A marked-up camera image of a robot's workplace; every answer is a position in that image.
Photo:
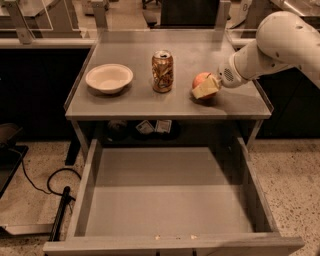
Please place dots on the dark round object on shelf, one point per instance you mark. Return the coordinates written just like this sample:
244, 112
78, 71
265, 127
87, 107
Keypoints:
117, 130

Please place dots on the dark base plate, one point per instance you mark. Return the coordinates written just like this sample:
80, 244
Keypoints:
11, 154

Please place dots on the red apple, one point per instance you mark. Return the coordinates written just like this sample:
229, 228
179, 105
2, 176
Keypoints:
200, 80

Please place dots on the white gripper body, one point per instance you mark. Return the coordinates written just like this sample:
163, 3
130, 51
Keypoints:
226, 76

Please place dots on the white label card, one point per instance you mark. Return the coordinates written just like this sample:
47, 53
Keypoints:
145, 127
163, 126

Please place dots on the white horizontal rail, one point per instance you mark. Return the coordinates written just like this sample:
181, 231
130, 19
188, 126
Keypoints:
158, 41

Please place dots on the grey counter cabinet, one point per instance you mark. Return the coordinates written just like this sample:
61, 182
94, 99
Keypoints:
139, 101

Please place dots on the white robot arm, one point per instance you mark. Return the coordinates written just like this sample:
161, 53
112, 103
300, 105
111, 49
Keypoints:
283, 40

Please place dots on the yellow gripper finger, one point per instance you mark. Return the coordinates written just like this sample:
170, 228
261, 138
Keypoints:
205, 89

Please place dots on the white label card left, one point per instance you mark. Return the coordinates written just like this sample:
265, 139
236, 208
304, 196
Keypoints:
145, 127

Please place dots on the white label card right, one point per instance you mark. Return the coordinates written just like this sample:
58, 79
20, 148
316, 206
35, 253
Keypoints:
163, 126

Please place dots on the black power strip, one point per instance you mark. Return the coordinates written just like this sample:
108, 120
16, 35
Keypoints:
65, 199

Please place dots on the gold soda can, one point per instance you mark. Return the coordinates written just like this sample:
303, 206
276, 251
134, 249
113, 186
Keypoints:
162, 70

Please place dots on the white bowl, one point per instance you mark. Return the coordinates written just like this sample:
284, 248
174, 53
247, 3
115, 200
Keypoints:
109, 78

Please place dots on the grey open drawer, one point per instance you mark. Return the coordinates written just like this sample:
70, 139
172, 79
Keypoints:
171, 201

